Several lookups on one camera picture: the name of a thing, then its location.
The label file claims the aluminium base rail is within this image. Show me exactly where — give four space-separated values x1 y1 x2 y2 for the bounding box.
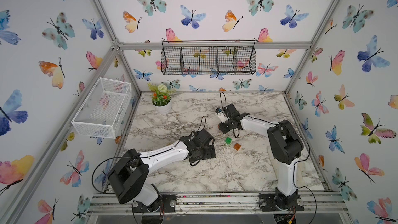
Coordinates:
88 192 349 215

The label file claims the black wire basket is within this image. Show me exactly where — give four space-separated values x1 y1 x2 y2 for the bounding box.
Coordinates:
158 40 257 76

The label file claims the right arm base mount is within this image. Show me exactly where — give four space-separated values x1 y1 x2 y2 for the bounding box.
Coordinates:
259 188 304 212

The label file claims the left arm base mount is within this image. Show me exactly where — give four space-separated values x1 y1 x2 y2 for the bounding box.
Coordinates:
132 194 177 213

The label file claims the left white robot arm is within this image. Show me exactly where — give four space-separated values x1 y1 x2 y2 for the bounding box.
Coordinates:
107 129 216 207

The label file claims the white flower pot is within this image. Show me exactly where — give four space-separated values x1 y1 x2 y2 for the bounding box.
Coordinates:
154 100 172 115

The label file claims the orange lego brick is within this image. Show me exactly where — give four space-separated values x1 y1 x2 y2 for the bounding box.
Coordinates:
234 143 241 151

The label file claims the green lego brick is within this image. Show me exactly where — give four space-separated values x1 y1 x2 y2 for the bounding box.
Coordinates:
225 137 232 145

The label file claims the green artificial plant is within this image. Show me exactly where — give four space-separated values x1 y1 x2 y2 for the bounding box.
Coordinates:
147 83 172 107

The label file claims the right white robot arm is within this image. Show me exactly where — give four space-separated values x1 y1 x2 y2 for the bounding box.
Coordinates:
215 104 304 197

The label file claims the white mesh basket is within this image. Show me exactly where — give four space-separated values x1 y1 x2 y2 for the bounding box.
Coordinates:
72 77 132 138

